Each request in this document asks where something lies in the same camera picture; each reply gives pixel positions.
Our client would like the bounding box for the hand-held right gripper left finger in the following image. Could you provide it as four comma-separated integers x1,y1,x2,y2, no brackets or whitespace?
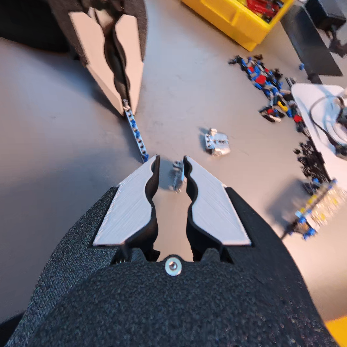
92,155,160,261

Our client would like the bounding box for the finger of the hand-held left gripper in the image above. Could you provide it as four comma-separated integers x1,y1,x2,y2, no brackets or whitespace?
68,11,128,116
114,14,145,115

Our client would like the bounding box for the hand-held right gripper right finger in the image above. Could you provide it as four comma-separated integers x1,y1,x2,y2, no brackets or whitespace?
183,156,252,261

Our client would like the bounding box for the silver engine block piece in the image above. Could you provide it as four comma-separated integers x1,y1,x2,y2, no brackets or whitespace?
168,160,186,193
205,128,231,156

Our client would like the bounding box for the long grey beam with pins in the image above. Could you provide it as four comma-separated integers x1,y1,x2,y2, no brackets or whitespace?
123,99,149,163

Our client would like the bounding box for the person's black clothing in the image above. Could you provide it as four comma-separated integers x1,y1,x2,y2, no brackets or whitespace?
0,0,71,53

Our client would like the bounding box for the transparent brick assembly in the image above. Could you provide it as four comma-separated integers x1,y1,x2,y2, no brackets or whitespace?
280,177,347,240

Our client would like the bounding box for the yellow storage bin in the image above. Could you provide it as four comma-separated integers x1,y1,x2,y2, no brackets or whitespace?
180,0,294,51
324,316,347,347

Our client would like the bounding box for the pile of black pins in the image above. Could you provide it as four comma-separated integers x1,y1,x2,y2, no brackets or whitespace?
293,138,332,179

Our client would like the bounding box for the pile of small mixed pieces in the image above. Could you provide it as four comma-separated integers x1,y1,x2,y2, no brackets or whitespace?
228,54,307,133

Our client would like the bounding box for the black power adapter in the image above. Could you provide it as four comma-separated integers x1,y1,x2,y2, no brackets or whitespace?
305,0,347,30

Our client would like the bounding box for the black motor cable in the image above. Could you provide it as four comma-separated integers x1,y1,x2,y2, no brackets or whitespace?
310,96,347,152

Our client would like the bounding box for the black power cable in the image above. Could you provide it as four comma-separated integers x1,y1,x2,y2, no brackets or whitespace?
325,27,347,58

